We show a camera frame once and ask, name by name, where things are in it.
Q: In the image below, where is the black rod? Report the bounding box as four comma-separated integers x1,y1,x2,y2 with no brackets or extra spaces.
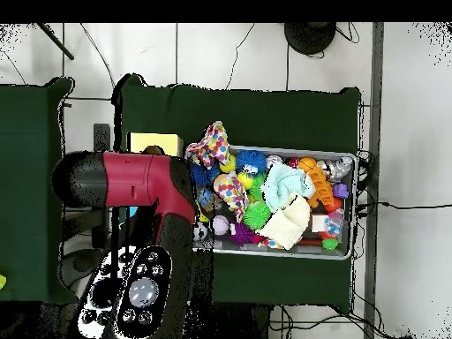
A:
36,22,75,61

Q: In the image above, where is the black upright panel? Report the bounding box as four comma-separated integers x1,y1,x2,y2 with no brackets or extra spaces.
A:
92,123,111,250

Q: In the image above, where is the white baseball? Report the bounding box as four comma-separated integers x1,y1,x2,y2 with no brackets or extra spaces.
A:
212,215,230,237

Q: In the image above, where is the wooden box with three holes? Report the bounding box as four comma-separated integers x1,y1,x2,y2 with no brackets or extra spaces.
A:
126,132,185,218

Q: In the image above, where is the grey round base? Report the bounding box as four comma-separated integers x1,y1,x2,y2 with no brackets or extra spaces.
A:
59,248,104,287

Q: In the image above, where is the white polka dot cloth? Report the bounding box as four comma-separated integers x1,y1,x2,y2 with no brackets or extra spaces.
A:
185,120,231,170

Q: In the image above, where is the blue spiky rubber ball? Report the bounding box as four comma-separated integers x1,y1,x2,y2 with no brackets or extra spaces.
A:
235,149,267,175
190,162,221,187

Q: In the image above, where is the mint green muslin cloth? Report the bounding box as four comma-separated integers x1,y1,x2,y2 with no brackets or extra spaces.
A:
260,162,317,212

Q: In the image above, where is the black cable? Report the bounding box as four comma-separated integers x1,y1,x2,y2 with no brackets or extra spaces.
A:
354,200,452,211

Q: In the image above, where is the black round stand base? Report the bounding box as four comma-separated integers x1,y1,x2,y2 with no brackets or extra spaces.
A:
283,22,337,56

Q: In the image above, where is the purple spiky googly-eyed toy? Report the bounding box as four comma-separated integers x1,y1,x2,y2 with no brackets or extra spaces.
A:
228,222,267,247

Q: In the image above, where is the silver wire mesh bin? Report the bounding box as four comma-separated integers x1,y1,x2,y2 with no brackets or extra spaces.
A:
192,142,358,261

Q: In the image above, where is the small soccer ball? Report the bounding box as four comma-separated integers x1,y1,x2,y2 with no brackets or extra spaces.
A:
192,222,209,243

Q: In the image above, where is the dark green tablecloth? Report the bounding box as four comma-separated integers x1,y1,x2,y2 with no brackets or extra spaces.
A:
110,73,362,307
0,77,79,305

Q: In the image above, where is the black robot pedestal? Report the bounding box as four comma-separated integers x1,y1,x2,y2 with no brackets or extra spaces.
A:
192,301,273,339

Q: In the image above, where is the polka dot fabric pouch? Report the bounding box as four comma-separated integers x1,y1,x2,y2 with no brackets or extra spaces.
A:
213,171,251,222

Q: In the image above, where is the cream muslin cloth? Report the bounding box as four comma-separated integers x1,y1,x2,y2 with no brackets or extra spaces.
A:
257,193,312,251

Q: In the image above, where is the orange long studded brick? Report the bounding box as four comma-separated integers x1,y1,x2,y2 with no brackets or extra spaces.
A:
305,166,335,208

